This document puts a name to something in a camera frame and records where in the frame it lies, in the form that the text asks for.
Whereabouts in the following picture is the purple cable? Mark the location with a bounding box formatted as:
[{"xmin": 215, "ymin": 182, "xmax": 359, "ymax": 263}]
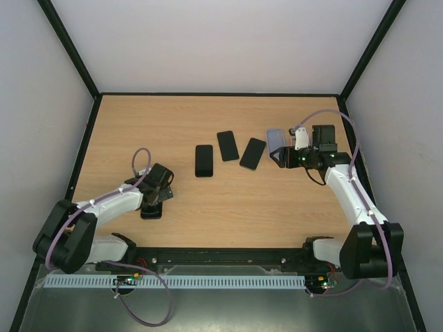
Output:
[
  {"xmin": 44, "ymin": 147, "xmax": 172, "ymax": 328},
  {"xmin": 297, "ymin": 109, "xmax": 395, "ymax": 298}
]

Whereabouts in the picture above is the black phone from pink case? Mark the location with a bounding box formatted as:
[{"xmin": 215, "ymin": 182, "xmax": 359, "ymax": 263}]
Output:
[{"xmin": 217, "ymin": 131, "xmax": 239, "ymax": 162}]

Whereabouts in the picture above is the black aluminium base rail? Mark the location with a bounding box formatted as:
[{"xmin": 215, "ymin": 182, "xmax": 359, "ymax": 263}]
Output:
[{"xmin": 93, "ymin": 247, "xmax": 347, "ymax": 274}]

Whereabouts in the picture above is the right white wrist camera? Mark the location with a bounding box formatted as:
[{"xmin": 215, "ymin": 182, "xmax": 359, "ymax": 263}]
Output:
[{"xmin": 289, "ymin": 127, "xmax": 310, "ymax": 151}]

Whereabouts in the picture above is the slotted grey cable duct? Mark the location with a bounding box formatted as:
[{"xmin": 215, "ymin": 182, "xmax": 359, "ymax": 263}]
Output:
[{"xmin": 43, "ymin": 275, "xmax": 305, "ymax": 290}]

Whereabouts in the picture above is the black cage frame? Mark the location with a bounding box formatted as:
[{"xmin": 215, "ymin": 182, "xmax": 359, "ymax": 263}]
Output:
[{"xmin": 0, "ymin": 0, "xmax": 443, "ymax": 332}]

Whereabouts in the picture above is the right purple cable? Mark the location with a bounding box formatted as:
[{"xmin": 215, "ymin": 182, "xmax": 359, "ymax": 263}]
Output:
[{"xmin": 297, "ymin": 109, "xmax": 395, "ymax": 298}]

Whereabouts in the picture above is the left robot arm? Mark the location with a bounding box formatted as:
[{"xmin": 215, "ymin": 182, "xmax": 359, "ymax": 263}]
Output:
[{"xmin": 33, "ymin": 163, "xmax": 174, "ymax": 274}]

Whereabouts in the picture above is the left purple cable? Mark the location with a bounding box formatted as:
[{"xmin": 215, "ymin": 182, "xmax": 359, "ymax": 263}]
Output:
[{"xmin": 44, "ymin": 147, "xmax": 172, "ymax": 328}]

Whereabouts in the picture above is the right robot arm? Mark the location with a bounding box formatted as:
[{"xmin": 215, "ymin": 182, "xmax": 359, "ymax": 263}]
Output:
[{"xmin": 269, "ymin": 124, "xmax": 404, "ymax": 279}]

